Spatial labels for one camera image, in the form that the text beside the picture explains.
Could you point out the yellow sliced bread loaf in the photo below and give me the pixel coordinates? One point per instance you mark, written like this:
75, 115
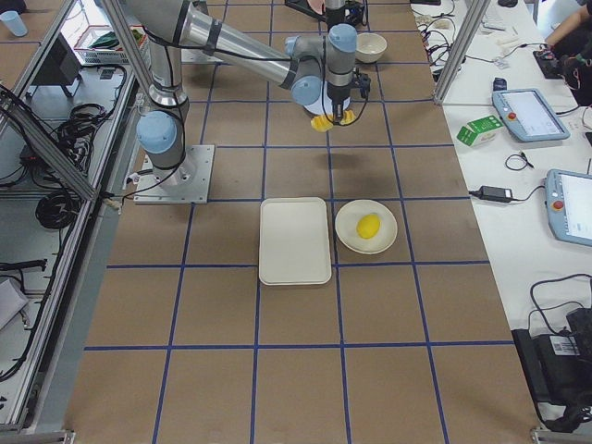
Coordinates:
324, 123

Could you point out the black plate rack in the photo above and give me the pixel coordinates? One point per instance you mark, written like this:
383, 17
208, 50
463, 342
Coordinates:
303, 6

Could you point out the cream round plate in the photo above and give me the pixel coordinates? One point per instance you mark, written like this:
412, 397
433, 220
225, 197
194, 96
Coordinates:
346, 221

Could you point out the white bowl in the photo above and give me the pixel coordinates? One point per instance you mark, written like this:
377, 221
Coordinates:
370, 47

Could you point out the yellow lemon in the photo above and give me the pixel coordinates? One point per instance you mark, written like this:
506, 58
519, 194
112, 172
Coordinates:
368, 226

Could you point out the green white carton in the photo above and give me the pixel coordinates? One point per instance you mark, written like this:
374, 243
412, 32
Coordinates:
479, 131

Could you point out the white rectangular tray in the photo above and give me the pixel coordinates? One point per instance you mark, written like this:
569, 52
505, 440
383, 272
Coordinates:
294, 242

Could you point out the upper teach pendant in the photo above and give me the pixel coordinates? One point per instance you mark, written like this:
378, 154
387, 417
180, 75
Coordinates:
528, 116

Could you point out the teach pendant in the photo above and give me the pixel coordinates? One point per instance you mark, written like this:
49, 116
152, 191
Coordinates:
528, 116
568, 204

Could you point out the black power adapter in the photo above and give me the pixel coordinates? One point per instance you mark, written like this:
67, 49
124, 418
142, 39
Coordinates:
496, 194

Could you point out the lower teach pendant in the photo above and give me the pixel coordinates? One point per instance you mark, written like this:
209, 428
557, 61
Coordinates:
568, 204

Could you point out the light blue cup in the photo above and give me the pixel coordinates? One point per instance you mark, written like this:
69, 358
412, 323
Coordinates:
13, 21

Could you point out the black device box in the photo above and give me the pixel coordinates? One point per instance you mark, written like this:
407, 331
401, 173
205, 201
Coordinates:
557, 368

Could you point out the aluminium frame post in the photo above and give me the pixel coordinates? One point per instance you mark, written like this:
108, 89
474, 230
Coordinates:
467, 31

